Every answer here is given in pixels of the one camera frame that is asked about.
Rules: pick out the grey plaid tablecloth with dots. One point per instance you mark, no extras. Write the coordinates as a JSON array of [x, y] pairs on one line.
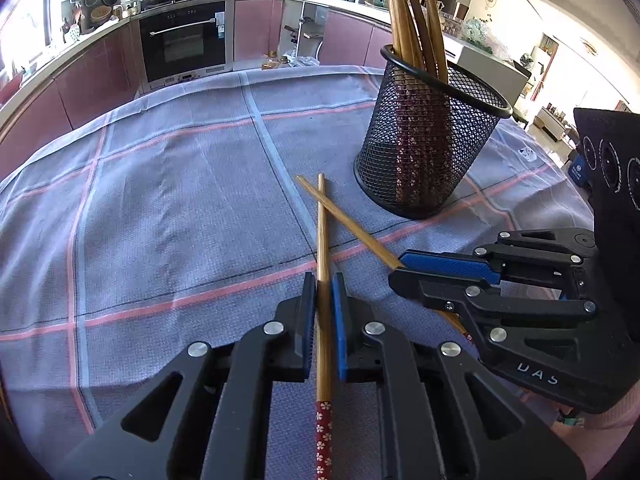
[[177, 217]]

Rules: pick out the built-in black oven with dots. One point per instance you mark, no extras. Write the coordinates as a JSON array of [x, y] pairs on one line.
[[183, 40]]

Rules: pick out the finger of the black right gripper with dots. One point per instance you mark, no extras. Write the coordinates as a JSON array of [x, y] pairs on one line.
[[534, 257], [465, 297]]

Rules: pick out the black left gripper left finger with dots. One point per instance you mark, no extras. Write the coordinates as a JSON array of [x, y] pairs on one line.
[[205, 415]]

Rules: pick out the black camera box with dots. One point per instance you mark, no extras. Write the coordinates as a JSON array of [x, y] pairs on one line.
[[610, 144]]

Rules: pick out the bamboo chopstick red patterned end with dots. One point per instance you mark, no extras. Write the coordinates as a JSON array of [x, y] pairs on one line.
[[324, 363]]

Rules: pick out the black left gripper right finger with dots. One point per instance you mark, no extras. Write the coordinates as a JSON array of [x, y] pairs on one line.
[[442, 415]]

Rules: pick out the black mesh utensil holder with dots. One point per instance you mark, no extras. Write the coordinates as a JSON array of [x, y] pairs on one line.
[[424, 135]]

